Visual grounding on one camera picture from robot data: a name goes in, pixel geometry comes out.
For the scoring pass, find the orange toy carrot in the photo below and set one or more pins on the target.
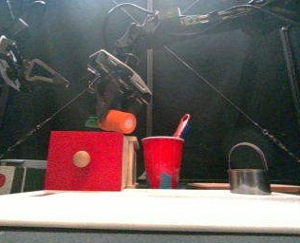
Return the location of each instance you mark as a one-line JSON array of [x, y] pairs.
[[119, 121]]

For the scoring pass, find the blue plastic utensil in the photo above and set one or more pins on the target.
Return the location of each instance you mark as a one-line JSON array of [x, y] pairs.
[[186, 131]]

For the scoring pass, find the white cutting board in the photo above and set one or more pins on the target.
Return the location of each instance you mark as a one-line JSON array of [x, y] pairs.
[[147, 210]]

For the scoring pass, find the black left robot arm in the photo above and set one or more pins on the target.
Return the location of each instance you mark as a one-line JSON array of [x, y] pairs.
[[12, 19]]

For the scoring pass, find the black frame side post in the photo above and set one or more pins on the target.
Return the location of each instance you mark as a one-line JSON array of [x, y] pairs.
[[293, 104]]

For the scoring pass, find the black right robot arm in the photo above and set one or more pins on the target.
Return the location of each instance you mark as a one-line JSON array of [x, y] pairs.
[[223, 19]]

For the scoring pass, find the wooden box with red drawer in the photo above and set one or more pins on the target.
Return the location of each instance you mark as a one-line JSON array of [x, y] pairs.
[[87, 161]]

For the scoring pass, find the vertical metal frame pole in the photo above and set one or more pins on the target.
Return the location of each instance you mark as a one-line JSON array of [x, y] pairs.
[[149, 120]]

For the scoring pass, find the red plastic cup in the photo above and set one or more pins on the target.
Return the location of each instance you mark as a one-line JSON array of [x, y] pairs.
[[162, 161]]

